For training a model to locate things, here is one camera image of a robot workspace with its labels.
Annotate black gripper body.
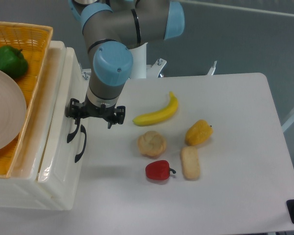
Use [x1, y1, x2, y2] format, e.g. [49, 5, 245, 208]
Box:
[82, 99, 116, 121]

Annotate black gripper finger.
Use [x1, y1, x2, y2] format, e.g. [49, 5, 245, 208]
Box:
[107, 106, 126, 129]
[65, 98, 86, 133]

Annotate white drawer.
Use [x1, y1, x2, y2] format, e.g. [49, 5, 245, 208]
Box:
[38, 47, 84, 210]
[70, 80, 90, 204]

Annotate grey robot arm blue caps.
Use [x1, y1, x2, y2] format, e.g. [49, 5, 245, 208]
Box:
[65, 0, 185, 127]

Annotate white drawer cabinet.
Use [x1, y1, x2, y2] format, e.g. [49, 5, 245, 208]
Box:
[0, 40, 71, 211]

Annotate yellow banana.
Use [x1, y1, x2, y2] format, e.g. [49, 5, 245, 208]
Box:
[133, 91, 179, 126]

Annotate round flower bread roll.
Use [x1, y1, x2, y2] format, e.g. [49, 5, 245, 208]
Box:
[137, 131, 167, 159]

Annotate beige round plate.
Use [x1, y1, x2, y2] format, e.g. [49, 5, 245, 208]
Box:
[0, 71, 26, 149]

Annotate red bell pepper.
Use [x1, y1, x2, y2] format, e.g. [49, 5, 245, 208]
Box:
[145, 160, 176, 181]

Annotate yellow wicker basket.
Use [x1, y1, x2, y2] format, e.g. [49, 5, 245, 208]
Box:
[0, 22, 53, 178]

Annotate oblong bread loaf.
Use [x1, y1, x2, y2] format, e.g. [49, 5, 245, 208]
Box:
[180, 146, 200, 180]

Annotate yellow bell pepper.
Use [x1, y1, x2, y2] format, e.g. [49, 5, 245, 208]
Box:
[185, 119, 213, 146]

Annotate green bell pepper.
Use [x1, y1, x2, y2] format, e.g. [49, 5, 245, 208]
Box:
[0, 45, 28, 79]

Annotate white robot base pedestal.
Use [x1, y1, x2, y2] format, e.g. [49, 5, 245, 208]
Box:
[130, 43, 167, 79]

